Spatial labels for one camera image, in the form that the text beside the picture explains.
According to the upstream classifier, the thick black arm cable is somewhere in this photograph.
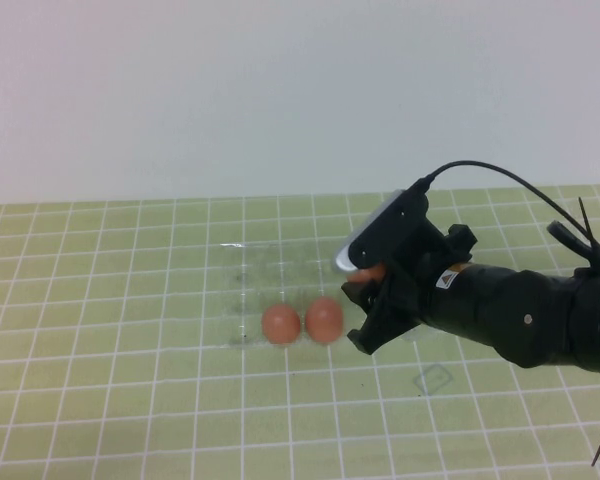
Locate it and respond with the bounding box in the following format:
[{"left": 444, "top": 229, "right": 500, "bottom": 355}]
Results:
[{"left": 546, "top": 221, "right": 599, "bottom": 256}]

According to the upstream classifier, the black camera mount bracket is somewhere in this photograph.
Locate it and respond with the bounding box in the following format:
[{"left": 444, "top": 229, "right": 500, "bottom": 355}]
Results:
[{"left": 384, "top": 223, "right": 480, "bottom": 281}]

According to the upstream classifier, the brown egg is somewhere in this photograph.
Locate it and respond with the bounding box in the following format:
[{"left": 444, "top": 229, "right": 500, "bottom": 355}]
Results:
[
  {"left": 348, "top": 263, "right": 387, "bottom": 285},
  {"left": 304, "top": 296, "right": 345, "bottom": 345},
  {"left": 260, "top": 304, "right": 302, "bottom": 346}
]

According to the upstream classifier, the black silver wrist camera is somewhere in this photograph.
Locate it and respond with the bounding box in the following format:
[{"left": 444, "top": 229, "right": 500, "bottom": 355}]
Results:
[{"left": 332, "top": 188, "right": 430, "bottom": 275}]

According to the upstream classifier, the green grid table mat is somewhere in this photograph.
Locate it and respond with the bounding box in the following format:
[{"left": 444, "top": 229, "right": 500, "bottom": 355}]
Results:
[{"left": 0, "top": 184, "right": 600, "bottom": 480}]

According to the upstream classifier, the clear plastic egg tray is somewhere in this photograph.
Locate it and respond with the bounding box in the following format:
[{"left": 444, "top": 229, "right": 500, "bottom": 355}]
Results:
[{"left": 214, "top": 239, "right": 434, "bottom": 349}]

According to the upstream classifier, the thin black camera cable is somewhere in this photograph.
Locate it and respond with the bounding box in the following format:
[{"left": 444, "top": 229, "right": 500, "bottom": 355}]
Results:
[{"left": 414, "top": 159, "right": 600, "bottom": 266}]

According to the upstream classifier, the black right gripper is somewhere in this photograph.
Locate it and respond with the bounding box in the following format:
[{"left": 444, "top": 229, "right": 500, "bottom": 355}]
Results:
[{"left": 339, "top": 259, "right": 579, "bottom": 369}]

